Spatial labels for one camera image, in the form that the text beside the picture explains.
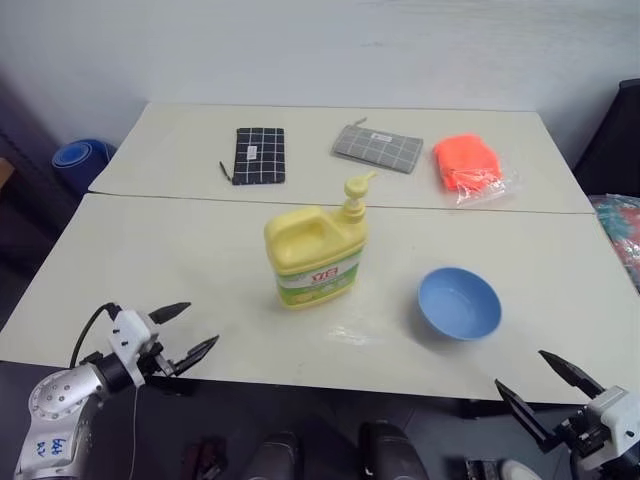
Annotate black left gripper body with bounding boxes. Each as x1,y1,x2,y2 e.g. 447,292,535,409
137,335,177,380

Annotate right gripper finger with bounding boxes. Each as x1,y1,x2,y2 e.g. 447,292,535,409
494,378,550,455
537,349,607,401

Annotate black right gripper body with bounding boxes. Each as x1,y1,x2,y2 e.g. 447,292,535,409
542,404,610,472

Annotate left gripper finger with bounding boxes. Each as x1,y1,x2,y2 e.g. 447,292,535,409
148,301,193,325
171,334,221,378

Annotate blue plastic bowl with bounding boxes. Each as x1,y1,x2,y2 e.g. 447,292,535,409
416,266,503,343

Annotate yellow detergent pump bottle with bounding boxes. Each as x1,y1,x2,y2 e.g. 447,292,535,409
262,170,378,313

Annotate white shoe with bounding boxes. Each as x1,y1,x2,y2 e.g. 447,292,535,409
499,459,545,480

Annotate dark red-black object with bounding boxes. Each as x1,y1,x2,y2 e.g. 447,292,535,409
182,436,222,480

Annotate dark rounded shape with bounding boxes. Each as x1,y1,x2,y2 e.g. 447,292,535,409
356,419,432,480
238,431,302,480

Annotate colourful patterned fabric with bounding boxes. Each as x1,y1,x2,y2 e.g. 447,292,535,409
586,193,640,297

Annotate black white-grid fabric pouch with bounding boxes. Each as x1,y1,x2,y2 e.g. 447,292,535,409
218,126,289,187

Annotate orange cloth in plastic bag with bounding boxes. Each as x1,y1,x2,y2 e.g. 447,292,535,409
431,131,522,209

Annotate grey white-grid fabric pouch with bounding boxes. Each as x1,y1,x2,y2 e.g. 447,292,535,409
330,117,426,176

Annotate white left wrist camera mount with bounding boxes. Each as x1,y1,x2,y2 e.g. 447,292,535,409
106,309,157,387

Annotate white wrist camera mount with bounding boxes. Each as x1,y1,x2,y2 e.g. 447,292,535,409
106,309,157,387
583,385,640,459

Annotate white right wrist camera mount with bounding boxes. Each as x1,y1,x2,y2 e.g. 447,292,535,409
583,385,640,459

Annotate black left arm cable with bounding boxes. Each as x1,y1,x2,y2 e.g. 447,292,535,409
69,302,122,370

